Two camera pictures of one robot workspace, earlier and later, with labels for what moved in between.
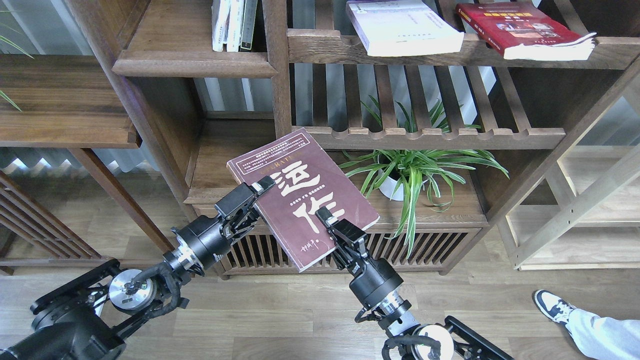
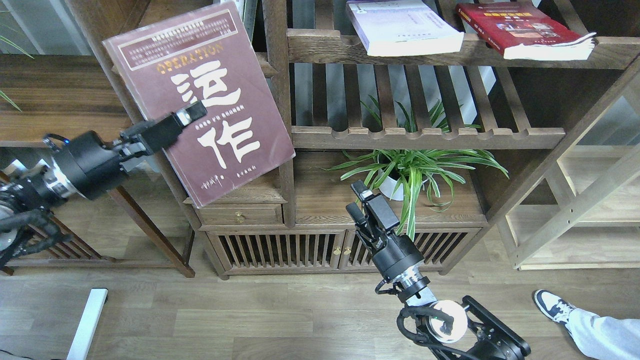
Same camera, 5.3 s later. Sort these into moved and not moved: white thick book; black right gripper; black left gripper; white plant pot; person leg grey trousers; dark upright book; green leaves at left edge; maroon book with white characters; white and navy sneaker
Moved: black right gripper; black left gripper; maroon book with white characters
Not moved: white and navy sneaker; person leg grey trousers; white thick book; dark upright book; white plant pot; green leaves at left edge
